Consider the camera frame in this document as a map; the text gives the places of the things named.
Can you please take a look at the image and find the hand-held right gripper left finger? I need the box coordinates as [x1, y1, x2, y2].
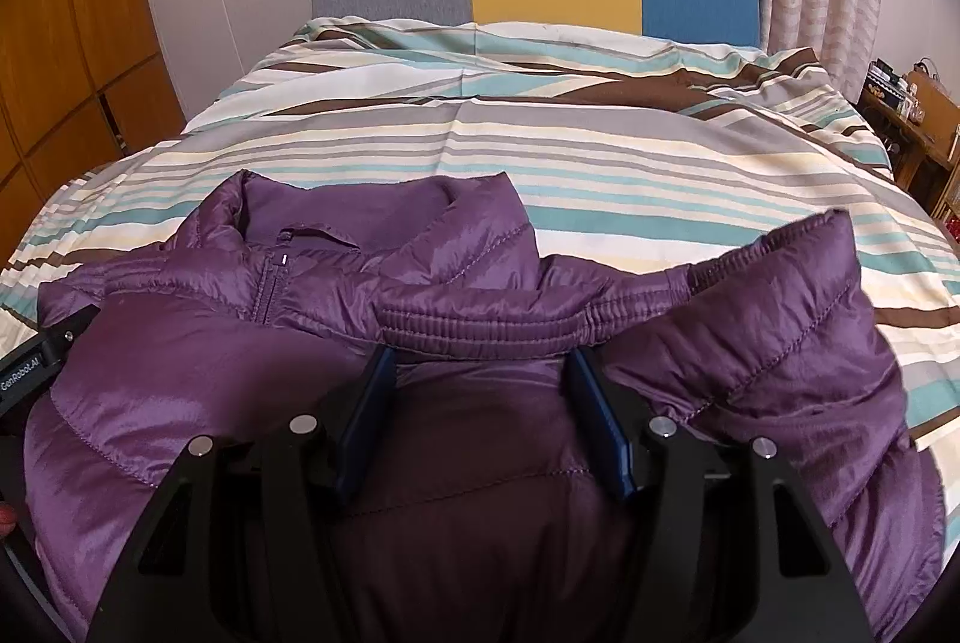
[86, 343, 398, 643]

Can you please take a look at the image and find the wooden wardrobe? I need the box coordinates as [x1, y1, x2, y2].
[0, 0, 188, 262]

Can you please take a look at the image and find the purple puffer jacket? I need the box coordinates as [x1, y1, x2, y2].
[22, 167, 947, 643]

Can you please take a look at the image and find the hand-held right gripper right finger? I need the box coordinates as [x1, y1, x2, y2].
[562, 350, 875, 643]

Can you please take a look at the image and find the dark box with white print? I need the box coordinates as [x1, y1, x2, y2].
[866, 59, 912, 108]

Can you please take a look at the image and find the wooden desk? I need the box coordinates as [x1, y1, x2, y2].
[859, 59, 960, 239]

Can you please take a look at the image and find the striped duvet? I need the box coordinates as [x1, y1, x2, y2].
[0, 15, 960, 456]

